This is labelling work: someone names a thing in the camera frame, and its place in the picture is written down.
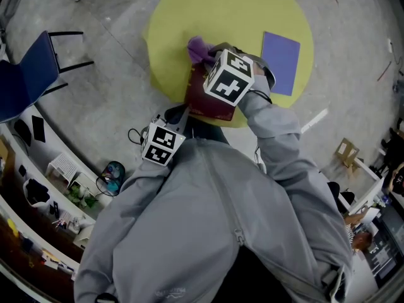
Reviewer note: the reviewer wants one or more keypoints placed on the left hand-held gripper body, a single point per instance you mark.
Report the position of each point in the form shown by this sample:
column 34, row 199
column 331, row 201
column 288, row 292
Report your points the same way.
column 161, row 144

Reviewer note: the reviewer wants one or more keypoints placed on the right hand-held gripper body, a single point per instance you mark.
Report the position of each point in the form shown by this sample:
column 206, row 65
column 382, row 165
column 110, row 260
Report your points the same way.
column 228, row 82

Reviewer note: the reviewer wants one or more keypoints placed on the dark red book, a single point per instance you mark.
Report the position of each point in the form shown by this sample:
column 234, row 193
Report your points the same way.
column 197, row 93

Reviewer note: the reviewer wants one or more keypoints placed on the purple cloth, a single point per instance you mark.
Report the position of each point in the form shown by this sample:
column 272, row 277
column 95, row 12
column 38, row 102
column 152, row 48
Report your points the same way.
column 197, row 47

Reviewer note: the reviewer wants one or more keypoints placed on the person's left forearm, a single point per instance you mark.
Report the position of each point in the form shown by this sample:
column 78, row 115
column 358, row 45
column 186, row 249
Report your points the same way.
column 142, row 178

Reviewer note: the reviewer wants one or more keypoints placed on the person's right forearm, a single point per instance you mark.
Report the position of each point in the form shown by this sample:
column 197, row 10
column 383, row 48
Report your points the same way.
column 268, row 115

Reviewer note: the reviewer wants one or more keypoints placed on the purple notebook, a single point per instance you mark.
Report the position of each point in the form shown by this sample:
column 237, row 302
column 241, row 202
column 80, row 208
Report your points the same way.
column 281, row 63

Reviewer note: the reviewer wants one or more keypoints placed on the person's grey jacket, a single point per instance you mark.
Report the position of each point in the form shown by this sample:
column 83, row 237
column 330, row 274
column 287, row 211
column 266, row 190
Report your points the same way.
column 189, row 226

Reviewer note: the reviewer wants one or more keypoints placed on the white strip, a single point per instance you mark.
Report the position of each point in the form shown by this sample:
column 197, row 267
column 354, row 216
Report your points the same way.
column 315, row 120

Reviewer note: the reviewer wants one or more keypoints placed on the green plant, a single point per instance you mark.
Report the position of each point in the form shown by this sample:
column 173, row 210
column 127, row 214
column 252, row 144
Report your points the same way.
column 80, row 197

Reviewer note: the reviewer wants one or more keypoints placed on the white perforated box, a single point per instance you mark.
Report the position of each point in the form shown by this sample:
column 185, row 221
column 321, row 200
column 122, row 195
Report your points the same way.
column 63, row 167

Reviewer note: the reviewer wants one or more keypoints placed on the white long desk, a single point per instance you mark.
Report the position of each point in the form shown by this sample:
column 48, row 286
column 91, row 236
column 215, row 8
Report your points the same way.
column 50, row 150

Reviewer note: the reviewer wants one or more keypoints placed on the cardboard stool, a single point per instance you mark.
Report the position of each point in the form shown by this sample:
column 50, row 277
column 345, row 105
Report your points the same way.
column 347, row 152

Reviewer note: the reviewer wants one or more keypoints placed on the blue chair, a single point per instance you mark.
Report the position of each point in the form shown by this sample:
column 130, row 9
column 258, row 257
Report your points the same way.
column 28, row 74

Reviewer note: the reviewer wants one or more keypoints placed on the dark monitor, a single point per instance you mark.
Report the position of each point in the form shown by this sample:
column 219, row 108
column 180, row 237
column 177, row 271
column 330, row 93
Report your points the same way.
column 386, row 245

